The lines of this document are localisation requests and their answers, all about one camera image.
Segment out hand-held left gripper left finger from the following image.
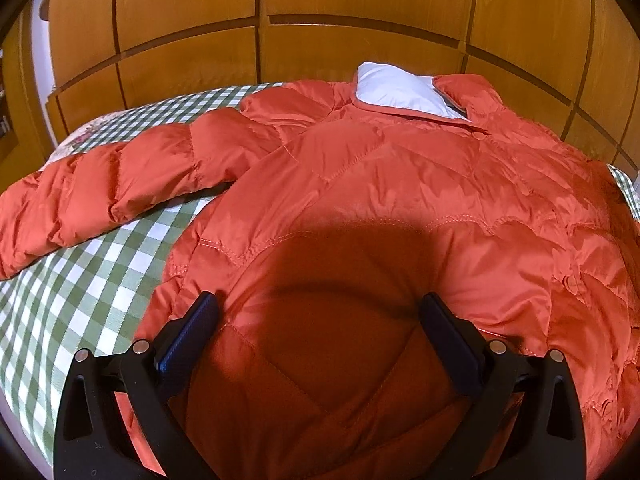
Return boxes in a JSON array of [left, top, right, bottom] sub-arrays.
[[52, 291, 221, 480]]

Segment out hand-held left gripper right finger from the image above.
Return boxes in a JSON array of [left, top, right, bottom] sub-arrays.
[[419, 292, 587, 480]]

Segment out orange puffer jacket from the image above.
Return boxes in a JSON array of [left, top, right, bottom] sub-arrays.
[[0, 62, 640, 480]]

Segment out green checkered bed sheet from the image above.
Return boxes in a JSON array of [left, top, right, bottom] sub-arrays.
[[0, 82, 640, 467]]

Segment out floral cloth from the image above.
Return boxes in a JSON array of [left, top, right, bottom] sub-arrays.
[[46, 107, 128, 163]]

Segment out wooden shelf unit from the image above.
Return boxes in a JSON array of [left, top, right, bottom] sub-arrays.
[[0, 25, 25, 161]]

